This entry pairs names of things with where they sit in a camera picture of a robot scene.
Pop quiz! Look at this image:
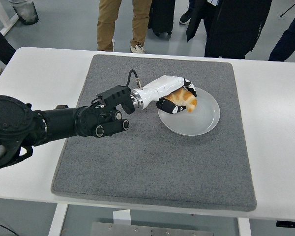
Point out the white desk leg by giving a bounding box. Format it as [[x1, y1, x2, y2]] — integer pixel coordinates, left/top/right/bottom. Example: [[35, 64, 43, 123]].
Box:
[[0, 0, 15, 35]]

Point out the dark mesh waste bin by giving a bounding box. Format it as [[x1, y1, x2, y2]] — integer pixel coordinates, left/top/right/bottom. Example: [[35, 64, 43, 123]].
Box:
[[12, 0, 39, 26]]

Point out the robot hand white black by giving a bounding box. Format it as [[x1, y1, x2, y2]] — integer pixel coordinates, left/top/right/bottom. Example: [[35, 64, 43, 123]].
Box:
[[139, 75, 198, 115]]

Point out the black tripod leg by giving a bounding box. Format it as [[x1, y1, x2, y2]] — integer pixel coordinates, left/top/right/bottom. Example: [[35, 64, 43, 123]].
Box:
[[279, 1, 295, 18]]

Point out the grey round plate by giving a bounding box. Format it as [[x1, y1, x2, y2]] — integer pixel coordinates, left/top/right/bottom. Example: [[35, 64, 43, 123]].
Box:
[[157, 86, 221, 137]]

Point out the black table control panel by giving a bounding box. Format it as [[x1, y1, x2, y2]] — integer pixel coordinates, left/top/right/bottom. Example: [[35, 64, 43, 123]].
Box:
[[276, 220, 295, 228]]

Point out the person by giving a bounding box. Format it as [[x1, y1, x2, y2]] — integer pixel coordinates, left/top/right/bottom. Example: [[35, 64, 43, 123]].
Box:
[[186, 0, 273, 59], [0, 18, 17, 89], [96, 0, 153, 54], [267, 0, 295, 62], [178, 0, 196, 25]]

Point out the croissant bread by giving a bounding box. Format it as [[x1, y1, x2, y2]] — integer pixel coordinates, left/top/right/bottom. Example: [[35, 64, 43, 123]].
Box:
[[163, 88, 198, 113]]

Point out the black suitcase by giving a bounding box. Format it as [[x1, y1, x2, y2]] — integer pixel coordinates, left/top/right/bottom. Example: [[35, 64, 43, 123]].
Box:
[[147, 0, 176, 37]]

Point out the white table leg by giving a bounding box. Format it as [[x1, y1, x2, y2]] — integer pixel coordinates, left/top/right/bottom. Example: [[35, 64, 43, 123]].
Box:
[[48, 203, 69, 236], [237, 217, 252, 236]]

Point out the black floor cable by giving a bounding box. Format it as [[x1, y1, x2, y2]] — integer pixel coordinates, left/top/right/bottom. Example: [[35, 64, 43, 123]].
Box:
[[0, 218, 15, 236]]

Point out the grey felt mat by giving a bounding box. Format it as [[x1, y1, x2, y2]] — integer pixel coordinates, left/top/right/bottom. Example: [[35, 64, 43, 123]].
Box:
[[51, 54, 258, 212]]

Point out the grey metal plate with screws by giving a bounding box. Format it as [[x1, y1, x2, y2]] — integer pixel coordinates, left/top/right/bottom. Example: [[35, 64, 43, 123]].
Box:
[[89, 222, 213, 236]]

